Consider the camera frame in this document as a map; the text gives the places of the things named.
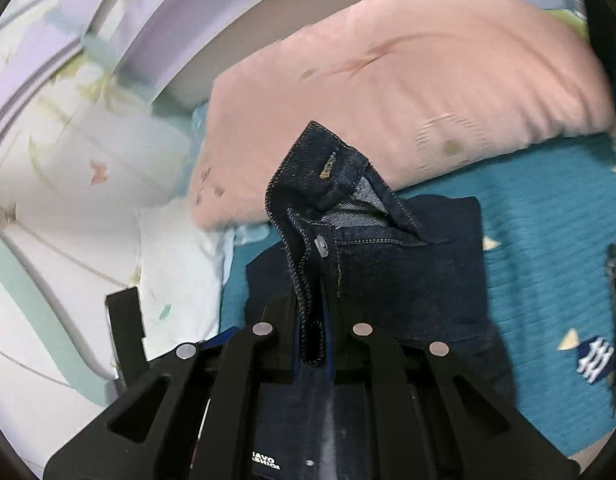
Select pink pillow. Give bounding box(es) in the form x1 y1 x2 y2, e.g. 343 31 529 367
190 0 616 232

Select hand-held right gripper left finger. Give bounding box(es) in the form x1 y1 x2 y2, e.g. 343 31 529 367
42 294 309 480

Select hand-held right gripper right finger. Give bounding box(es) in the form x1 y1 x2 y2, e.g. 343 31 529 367
320 280 580 480

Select white floral quilt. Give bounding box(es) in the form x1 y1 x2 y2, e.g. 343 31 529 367
0 35 235 407

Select dark blue denim jeans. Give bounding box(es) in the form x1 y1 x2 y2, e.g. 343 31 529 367
245 120 517 480

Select pale purple headboard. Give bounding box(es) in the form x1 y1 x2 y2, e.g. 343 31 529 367
0 0 339 131

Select teal quilted blanket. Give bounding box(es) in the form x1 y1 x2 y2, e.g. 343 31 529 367
220 135 616 461

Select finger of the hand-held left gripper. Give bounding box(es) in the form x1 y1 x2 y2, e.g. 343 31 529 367
106 287 149 392

